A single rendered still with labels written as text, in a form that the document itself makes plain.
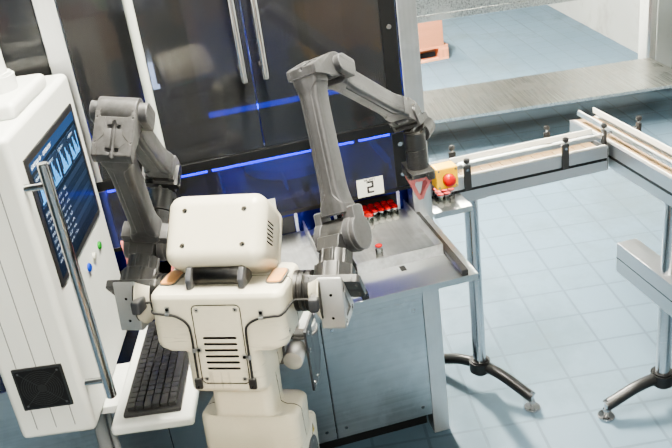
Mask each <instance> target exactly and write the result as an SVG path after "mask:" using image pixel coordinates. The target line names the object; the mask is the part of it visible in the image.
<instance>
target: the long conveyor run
mask: <svg viewBox="0 0 672 448"><path fill-rule="evenodd" d="M593 113H595V114H597V115H596V116H593V117H591V116H589V115H587V114H585V113H584V112H582V111H580V110H579V111H577V115H578V116H580V117H581V118H583V119H579V120H570V133H572V132H576V131H581V130H586V129H592V134H589V135H590V136H591V135H596V134H601V135H602V139H600V140H596V141H597V142H599V143H601V144H602V145H604V144H605V145H607V146H608V167H609V168H611V169H612V170H614V171H615V172H617V173H618V174H620V175H622V176H623V177H625V178H626V179H628V180H630V181H631V182H633V183H634V184H636V185H637V186H639V187H641V188H642V189H644V190H645V191H647V192H649V193H650V194H652V195H653V196H655V197H656V198H658V199H660V200H661V201H663V202H664V203H666V204H668V205H669V206H671V207H672V148H671V147H670V146H668V145H666V144H664V143H662V142H660V141H658V140H656V139H654V138H652V137H650V136H649V135H647V134H645V133H643V132H641V129H642V123H640V121H641V120H642V116H640V115H638V116H636V120H637V122H636V126H633V127H631V126H629V125H628V124H626V123H624V122H622V121H620V120H618V119H616V118H614V117H612V116H610V115H608V114H606V113H605V112H603V111H601V110H599V109H597V108H594V107H593Z"/></svg>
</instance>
